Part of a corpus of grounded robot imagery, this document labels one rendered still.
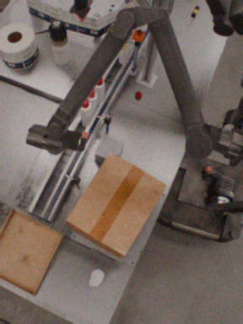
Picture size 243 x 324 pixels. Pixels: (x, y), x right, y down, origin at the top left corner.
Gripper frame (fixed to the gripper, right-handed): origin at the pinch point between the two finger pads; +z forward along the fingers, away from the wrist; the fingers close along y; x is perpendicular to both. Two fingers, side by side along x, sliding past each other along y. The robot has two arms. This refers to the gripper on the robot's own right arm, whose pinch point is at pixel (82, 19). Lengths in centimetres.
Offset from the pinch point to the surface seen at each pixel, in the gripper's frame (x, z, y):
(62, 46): -6.9, 13.0, 8.8
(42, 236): 22, 35, 88
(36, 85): -15.2, 30.8, 24.1
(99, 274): 51, 31, 93
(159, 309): 98, 117, 100
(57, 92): -3.1, 30.7, 23.5
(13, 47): -31.2, 16.5, 16.1
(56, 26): -9.3, 1.0, 7.5
